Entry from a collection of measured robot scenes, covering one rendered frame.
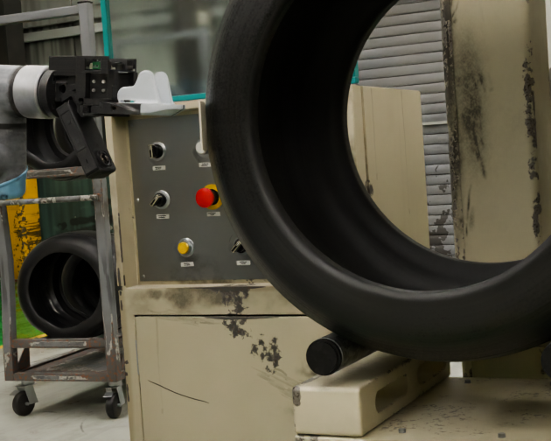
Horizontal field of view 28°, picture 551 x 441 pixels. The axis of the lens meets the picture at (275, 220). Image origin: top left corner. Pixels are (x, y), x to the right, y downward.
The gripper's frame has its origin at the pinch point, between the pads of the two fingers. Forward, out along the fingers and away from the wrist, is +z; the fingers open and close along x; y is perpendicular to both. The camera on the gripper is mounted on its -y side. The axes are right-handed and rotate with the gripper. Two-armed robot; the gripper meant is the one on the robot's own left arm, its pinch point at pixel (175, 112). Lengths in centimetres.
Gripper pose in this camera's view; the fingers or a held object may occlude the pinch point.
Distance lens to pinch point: 148.2
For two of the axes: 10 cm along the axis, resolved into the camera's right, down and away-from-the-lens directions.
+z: 9.0, 0.8, -4.3
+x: 4.4, -0.8, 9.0
